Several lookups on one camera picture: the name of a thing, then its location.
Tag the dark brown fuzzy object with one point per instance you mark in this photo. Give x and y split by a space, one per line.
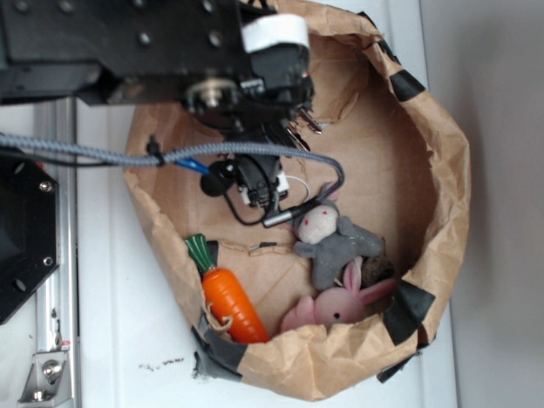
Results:
374 270

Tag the pink plush bunny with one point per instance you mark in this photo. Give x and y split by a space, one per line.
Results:
345 305

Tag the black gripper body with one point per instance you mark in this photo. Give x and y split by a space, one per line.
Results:
252 76

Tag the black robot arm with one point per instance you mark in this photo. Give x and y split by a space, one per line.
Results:
103 52

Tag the aluminium extrusion rail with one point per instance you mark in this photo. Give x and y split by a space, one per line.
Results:
56 298

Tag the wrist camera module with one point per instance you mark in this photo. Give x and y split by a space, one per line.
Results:
261 179

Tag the silver corner bracket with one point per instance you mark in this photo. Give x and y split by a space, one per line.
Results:
49 381

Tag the brown paper bag bin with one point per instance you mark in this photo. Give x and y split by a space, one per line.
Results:
407 169

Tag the grey plush bunny keychain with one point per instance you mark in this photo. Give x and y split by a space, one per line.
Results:
331 241

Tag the black mounting plate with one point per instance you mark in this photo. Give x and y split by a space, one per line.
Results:
29 248

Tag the orange plastic carrot toy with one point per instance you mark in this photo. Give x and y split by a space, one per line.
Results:
225 296

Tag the silver key bunch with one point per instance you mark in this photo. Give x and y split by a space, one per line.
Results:
303 115

